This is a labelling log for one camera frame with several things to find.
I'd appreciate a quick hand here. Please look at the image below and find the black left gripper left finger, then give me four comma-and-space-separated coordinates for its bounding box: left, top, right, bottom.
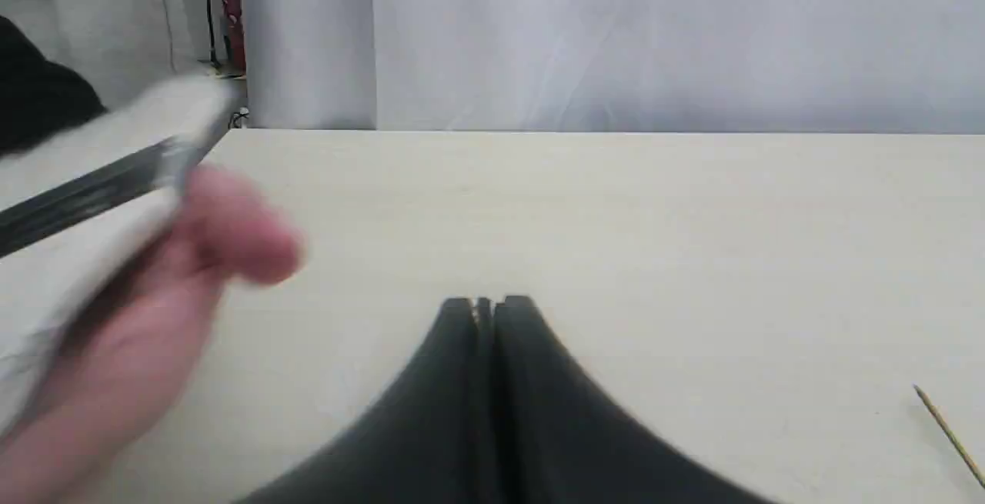
242, 298, 493, 503

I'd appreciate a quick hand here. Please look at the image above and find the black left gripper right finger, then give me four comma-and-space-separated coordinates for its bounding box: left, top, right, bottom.
492, 296, 763, 503

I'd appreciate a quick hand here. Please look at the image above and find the black orange precision screwdriver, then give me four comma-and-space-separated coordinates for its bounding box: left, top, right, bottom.
913, 384, 985, 489

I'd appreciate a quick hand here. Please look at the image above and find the wide wooden paint brush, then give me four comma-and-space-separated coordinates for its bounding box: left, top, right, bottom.
1, 74, 243, 432

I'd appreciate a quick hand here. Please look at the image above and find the black sleeve forearm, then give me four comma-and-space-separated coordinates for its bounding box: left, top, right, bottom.
1, 16, 108, 157

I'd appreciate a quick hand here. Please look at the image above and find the person's bare hand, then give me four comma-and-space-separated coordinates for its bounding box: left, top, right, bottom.
1, 166, 302, 503

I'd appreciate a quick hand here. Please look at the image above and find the red fire extinguisher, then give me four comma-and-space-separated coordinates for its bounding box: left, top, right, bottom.
206, 0, 247, 76

